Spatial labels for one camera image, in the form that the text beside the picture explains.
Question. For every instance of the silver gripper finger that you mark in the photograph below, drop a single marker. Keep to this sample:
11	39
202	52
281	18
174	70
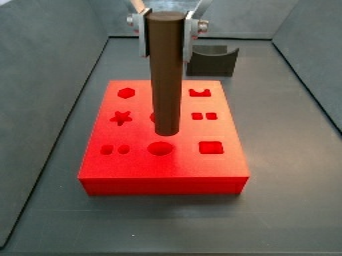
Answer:
137	20
195	26

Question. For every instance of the dark brown oval peg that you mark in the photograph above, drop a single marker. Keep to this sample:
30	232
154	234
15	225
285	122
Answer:
166	27

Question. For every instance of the dark grey curved holder block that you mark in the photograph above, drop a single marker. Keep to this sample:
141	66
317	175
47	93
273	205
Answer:
211	60

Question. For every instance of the red shape-sorter block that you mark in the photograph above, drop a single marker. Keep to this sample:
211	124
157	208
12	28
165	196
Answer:
131	161

